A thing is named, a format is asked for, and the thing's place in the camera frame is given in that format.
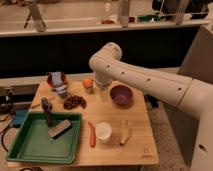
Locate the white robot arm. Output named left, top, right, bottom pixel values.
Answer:
left=89, top=42, right=213, bottom=171

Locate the purple bowl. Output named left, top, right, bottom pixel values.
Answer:
left=110, top=85, right=133, bottom=105

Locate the orange fruit on cup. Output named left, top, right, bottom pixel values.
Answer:
left=82, top=78, right=93, bottom=94

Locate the orange carrot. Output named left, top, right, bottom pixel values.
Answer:
left=88, top=122, right=96, bottom=148

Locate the dark red grape bunch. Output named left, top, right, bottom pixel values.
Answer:
left=63, top=95, right=87, bottom=110

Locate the white cup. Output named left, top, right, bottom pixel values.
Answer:
left=95, top=122, right=112, bottom=143

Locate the wooden table board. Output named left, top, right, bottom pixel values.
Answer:
left=6, top=79, right=160, bottom=168

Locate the yellow banana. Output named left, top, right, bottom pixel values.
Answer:
left=120, top=120, right=133, bottom=145

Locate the red brown bowl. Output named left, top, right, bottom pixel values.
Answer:
left=47, top=72, right=67, bottom=87

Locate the grey sponge block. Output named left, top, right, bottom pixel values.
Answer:
left=48, top=120, right=72, bottom=138

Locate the blue box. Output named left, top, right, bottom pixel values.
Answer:
left=12, top=109, right=27, bottom=128

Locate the green plastic tray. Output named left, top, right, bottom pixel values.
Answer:
left=6, top=112, right=82, bottom=164

